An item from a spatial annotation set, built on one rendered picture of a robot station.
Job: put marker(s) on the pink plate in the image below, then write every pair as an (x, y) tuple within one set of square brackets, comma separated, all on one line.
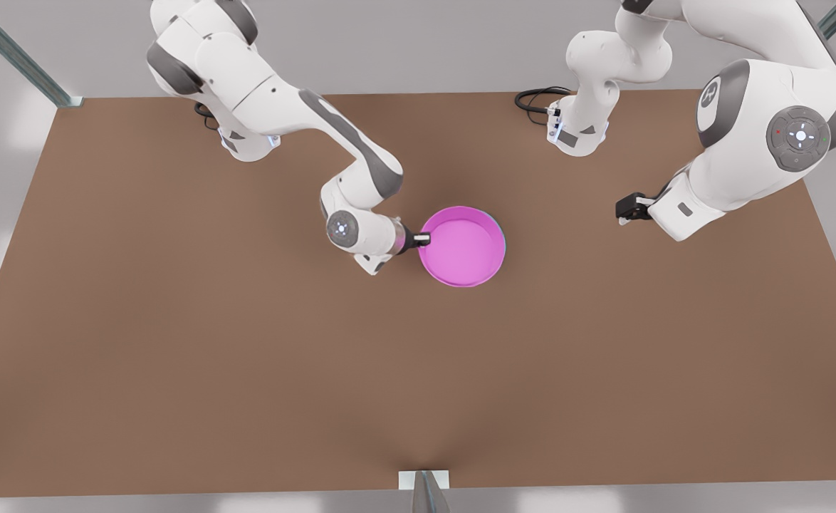
[(462, 246)]

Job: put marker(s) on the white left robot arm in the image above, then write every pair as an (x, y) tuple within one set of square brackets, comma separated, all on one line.
[(753, 135)]

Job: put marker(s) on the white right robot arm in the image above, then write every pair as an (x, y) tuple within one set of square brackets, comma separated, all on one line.
[(261, 92)]

